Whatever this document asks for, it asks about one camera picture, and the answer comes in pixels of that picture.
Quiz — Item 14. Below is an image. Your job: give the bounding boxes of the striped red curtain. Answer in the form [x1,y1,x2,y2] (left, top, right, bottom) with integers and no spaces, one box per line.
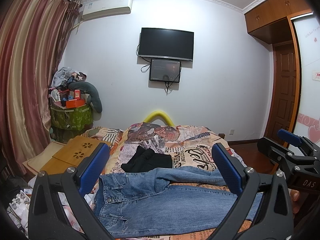
[1,0,80,176]

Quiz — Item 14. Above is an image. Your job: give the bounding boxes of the white sliding wardrobe door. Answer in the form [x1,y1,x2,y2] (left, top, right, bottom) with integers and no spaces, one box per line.
[292,13,320,145]

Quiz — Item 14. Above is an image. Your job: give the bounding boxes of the small wall monitor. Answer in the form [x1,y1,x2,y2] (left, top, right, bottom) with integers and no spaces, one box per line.
[149,59,181,83]

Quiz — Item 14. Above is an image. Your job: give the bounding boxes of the black wall television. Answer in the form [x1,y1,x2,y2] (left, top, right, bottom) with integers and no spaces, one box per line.
[138,28,194,61]

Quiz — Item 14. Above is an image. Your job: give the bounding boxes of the person right hand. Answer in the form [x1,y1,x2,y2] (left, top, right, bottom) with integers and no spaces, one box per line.
[290,190,309,214]

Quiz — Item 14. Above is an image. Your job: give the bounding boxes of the yellow foam tube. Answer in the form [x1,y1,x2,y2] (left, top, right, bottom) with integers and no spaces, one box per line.
[144,111,175,126]

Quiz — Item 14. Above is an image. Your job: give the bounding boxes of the orange box on pile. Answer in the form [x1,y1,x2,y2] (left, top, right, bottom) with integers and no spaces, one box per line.
[61,99,85,109]

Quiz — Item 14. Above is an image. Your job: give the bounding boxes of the blue denim jeans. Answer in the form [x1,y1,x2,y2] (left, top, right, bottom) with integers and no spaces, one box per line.
[93,165,263,238]

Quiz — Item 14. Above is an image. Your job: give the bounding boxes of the black folded garment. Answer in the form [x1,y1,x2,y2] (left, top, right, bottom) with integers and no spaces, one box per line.
[121,146,172,173]

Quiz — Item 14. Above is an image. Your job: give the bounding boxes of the white air conditioner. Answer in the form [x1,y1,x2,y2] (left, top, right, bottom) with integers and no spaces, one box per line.
[82,0,133,21]

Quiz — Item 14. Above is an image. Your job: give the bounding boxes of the green storage box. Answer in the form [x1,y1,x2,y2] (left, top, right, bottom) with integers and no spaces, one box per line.
[50,105,93,131]

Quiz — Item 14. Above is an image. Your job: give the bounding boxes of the wooden overhead cabinet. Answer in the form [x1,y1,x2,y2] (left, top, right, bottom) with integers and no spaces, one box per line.
[245,0,311,44]

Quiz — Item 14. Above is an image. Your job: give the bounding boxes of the grey neck pillow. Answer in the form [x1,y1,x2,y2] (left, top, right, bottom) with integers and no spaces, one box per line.
[67,81,103,114]

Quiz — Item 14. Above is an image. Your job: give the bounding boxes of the printed bed quilt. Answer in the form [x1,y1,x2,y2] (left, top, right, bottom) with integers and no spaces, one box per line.
[85,122,228,239]

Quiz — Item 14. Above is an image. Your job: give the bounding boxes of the brown wooden door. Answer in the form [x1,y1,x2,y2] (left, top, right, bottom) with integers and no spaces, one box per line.
[264,41,297,147]

